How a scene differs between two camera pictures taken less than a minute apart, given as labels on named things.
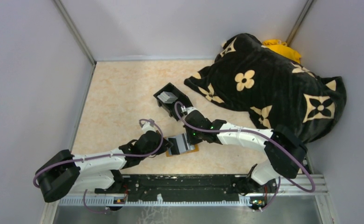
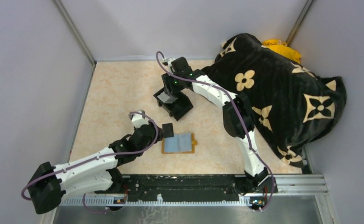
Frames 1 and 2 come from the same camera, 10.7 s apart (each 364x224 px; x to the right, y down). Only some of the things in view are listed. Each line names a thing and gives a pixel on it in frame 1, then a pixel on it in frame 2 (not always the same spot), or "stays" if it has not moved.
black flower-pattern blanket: [275, 89] stays
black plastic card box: [181, 97] stays
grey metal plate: [167, 97] stays
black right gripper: [192, 140] -> [169, 87]
